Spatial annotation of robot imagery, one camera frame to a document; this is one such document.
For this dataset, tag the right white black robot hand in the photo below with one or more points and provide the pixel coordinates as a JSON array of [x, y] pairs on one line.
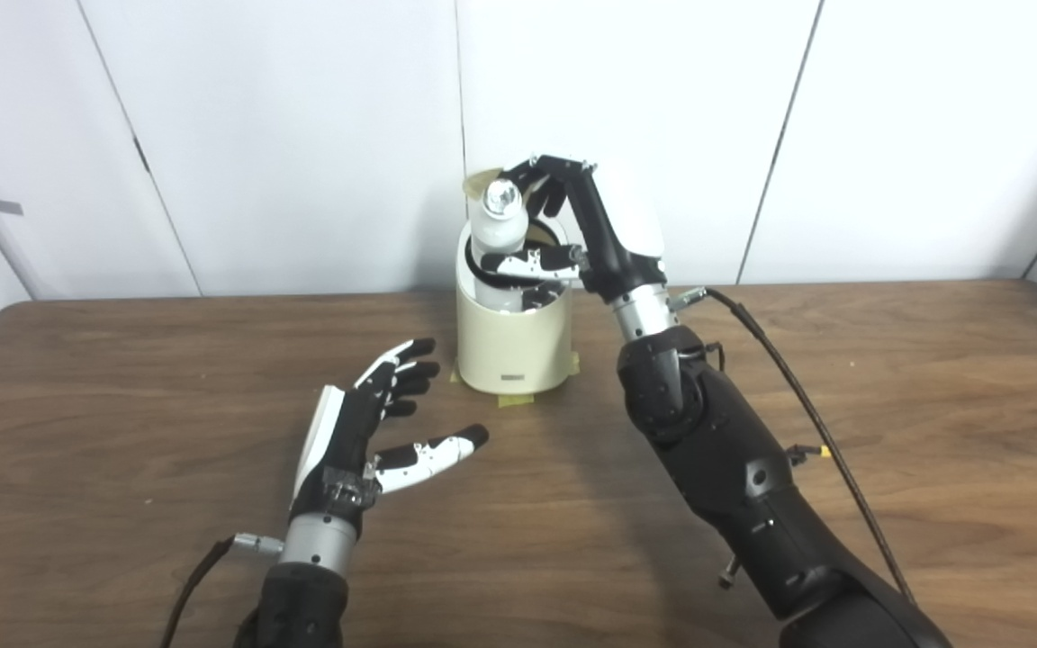
[[626, 216]]

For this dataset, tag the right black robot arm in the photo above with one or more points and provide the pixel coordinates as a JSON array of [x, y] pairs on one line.
[[734, 468]]

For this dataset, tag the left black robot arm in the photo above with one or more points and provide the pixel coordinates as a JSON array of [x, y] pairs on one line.
[[302, 594]]

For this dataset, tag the grey wall label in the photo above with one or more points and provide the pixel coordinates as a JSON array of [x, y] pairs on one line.
[[9, 207]]

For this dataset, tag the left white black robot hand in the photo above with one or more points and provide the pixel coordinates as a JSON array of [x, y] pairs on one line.
[[343, 441]]

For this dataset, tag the small white plastic bottle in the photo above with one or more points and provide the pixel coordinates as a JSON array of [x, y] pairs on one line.
[[493, 225]]

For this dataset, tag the cream-colored round bin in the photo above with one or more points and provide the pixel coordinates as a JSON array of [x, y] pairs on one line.
[[514, 346]]

